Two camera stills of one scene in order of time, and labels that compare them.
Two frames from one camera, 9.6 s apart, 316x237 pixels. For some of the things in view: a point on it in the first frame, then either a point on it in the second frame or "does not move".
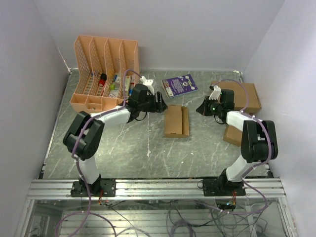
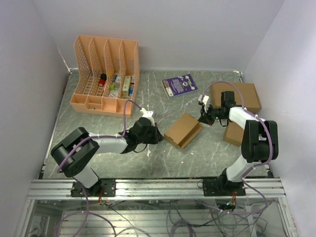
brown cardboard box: (176, 121) → (183, 130)
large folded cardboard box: (246, 97) does not move
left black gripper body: (154, 106) → (152, 135)
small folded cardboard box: (232, 136) does not move
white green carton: (127, 84) does not move
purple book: (179, 85) does not move
